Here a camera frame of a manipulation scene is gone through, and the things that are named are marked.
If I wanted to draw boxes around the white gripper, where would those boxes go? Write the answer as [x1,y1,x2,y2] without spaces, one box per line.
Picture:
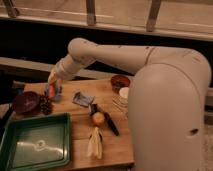
[48,55,80,96]

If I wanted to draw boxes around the orange pepper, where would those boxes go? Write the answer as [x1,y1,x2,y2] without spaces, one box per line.
[48,83,56,99]

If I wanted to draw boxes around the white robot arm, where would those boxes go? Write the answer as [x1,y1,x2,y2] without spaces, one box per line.
[48,38,211,171]

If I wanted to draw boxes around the purple bowl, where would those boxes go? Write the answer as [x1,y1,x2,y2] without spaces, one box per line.
[12,91,39,114]

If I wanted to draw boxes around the red brown bowl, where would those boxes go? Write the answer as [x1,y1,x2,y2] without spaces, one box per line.
[110,74,130,93]

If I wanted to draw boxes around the blue cup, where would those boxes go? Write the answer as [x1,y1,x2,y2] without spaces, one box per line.
[44,83,62,102]

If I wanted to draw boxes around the dark grape bunch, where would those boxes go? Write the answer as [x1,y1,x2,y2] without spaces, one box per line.
[39,95,52,115]

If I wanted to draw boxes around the yellow apple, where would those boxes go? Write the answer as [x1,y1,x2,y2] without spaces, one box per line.
[92,112,105,126]

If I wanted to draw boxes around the wooden cutting board table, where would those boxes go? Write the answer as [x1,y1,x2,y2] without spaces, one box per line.
[11,78,136,171]

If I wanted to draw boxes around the green plastic tray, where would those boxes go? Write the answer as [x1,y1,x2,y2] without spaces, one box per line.
[0,113,70,171]

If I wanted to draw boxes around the wooden chopsticks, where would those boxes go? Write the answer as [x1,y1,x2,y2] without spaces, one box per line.
[112,99,128,115]

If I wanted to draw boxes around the white cup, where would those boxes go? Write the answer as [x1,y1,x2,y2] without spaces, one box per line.
[119,87,129,100]

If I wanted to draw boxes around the black handled knife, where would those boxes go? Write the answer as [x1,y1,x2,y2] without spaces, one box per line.
[89,103,120,137]

